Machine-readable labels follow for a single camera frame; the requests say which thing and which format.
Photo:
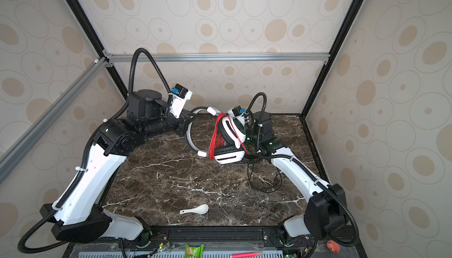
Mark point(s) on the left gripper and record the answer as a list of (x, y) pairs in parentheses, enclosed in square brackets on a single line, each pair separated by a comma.
[(183, 119)]

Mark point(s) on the white headphones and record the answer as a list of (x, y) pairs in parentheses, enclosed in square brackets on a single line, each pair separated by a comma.
[(227, 144)]

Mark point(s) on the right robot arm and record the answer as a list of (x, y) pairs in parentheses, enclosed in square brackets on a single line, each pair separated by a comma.
[(326, 215)]

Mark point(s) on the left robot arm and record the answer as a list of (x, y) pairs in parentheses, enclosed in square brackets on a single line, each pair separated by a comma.
[(77, 216)]

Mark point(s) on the white ceramic spoon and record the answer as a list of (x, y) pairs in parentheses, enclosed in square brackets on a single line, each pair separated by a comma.
[(202, 209)]

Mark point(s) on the pink pen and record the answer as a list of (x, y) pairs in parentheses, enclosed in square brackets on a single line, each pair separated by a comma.
[(246, 255)]

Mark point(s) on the red round button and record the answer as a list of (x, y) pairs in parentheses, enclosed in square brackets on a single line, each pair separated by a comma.
[(333, 246)]

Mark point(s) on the green snack packet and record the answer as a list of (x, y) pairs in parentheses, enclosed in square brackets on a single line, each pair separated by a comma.
[(193, 251)]

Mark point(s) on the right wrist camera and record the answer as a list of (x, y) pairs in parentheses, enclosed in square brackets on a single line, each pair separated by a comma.
[(240, 114)]

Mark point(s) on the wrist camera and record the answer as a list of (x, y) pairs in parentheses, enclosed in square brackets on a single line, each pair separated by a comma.
[(180, 95), (240, 114)]

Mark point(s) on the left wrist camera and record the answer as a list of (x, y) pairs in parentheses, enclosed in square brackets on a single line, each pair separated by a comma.
[(180, 95)]

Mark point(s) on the horizontal aluminium rail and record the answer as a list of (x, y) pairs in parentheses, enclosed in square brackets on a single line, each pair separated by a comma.
[(241, 57)]

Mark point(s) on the left black frame post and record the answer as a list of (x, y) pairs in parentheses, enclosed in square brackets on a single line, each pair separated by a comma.
[(91, 34)]

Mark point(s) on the black frame post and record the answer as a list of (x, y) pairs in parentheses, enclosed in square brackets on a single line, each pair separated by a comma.
[(336, 47), (91, 34)]

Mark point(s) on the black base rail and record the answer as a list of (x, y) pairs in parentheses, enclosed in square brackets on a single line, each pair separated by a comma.
[(212, 237)]

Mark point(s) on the left slanted aluminium rail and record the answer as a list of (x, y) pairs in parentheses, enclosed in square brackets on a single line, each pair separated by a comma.
[(29, 139)]

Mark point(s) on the right black frame post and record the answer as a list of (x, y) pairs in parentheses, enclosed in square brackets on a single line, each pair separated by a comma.
[(336, 47)]

